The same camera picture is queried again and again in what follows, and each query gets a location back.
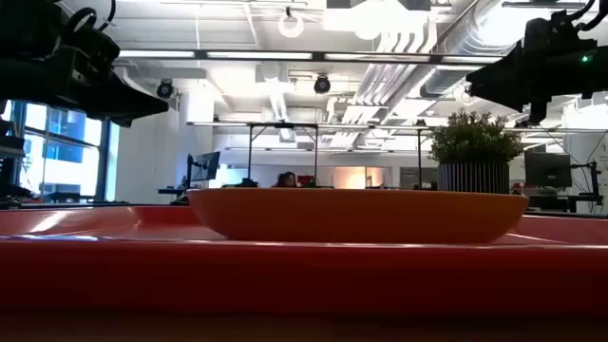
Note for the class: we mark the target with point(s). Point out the striped dark plant pot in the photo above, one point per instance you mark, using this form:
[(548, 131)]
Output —
[(473, 178)]

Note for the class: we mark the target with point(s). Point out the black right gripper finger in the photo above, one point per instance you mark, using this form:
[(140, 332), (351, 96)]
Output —
[(537, 109), (503, 81)]

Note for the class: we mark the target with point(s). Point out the tilted computer monitor on arm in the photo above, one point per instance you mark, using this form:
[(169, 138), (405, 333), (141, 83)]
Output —
[(205, 165)]

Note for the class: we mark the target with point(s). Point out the black metal rig frame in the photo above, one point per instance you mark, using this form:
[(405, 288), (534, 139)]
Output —
[(282, 126)]

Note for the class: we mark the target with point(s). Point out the orange shallow plate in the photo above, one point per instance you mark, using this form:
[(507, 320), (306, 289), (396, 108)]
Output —
[(356, 216)]

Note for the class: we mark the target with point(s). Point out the large office window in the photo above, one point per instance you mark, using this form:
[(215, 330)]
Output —
[(62, 157)]

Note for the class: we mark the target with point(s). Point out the black ceiling camera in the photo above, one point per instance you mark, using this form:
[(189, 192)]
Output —
[(322, 84), (165, 89)]

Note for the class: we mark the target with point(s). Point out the red plastic tray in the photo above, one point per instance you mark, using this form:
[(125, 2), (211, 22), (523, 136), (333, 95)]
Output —
[(304, 275)]

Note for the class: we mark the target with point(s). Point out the large dark computer monitor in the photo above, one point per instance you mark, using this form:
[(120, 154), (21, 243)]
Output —
[(547, 169)]

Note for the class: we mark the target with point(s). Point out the long ceiling light track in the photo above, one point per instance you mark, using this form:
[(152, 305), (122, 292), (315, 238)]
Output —
[(313, 55)]

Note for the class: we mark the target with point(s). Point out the green bushy plant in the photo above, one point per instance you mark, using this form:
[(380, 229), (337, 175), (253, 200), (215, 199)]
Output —
[(475, 138)]

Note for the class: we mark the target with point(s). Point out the person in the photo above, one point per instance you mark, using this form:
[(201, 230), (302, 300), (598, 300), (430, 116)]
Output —
[(286, 179)]

